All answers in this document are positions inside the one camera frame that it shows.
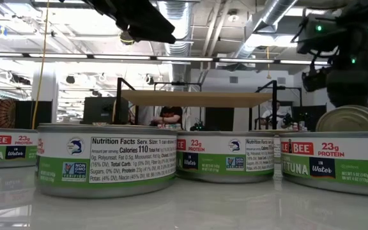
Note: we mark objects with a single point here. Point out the long ceiling light strip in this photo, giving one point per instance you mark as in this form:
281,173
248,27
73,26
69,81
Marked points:
123,57

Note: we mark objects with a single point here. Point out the round black ceiling speaker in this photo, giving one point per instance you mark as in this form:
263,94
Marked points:
70,79

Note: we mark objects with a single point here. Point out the person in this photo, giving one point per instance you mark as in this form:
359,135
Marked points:
170,114
267,116

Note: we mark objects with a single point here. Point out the blue label fish can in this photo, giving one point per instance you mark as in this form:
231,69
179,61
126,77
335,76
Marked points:
350,119

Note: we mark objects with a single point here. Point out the square wall vent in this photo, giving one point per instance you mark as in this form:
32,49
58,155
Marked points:
281,80
234,80

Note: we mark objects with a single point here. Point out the large silver ceiling duct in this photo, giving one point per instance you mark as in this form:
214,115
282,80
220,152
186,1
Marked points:
276,12

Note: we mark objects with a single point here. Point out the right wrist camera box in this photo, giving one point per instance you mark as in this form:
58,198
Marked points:
318,38

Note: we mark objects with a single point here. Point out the black workstation frame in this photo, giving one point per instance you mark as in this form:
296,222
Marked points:
291,87
177,83

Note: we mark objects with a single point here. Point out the wooden shelf black frame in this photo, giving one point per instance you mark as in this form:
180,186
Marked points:
196,99

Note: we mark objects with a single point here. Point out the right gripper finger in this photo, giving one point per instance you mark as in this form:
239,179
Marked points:
350,91

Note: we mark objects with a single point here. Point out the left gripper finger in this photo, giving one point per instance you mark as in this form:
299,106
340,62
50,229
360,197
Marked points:
133,16
152,35

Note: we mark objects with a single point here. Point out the black background monitor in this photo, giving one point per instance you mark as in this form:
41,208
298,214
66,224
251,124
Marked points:
101,110
305,115

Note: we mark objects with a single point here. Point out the black partition panel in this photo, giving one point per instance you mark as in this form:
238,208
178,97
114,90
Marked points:
27,115

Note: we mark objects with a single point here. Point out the background black robot arm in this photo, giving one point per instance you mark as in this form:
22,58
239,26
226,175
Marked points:
197,126

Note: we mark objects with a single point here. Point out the round ceiling sensor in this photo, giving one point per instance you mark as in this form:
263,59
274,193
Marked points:
233,17

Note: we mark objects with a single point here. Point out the black ceiling dome device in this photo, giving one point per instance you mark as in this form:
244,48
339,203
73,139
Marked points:
125,40

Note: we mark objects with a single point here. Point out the black background screen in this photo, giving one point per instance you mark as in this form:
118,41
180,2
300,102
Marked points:
219,118

